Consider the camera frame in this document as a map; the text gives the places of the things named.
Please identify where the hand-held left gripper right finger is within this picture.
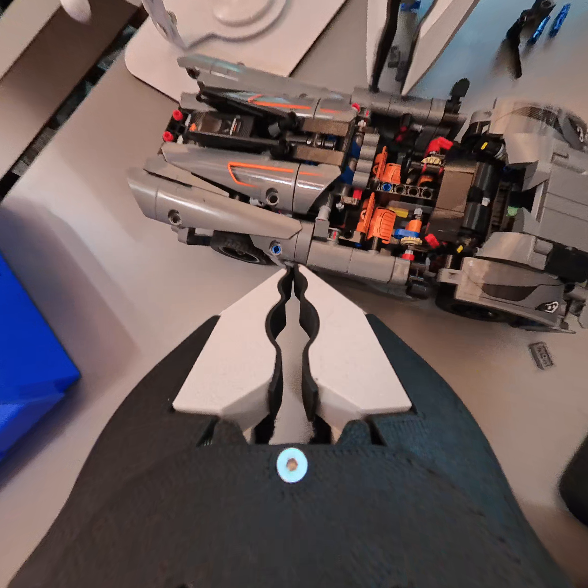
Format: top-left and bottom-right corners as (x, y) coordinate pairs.
(293, 266), (413, 444)

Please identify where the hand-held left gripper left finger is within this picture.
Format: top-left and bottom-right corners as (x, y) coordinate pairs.
(172, 267), (295, 445)

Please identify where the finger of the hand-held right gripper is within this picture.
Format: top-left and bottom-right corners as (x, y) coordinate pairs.
(401, 0), (481, 95)
(365, 0), (401, 91)

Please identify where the black lego axle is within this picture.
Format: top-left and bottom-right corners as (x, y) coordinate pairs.
(505, 9), (525, 78)

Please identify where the grey lego tile with markings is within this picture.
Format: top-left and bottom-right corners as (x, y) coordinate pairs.
(528, 341), (555, 369)

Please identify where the blue plastic bin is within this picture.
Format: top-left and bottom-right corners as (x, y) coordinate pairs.
(0, 250), (82, 461)

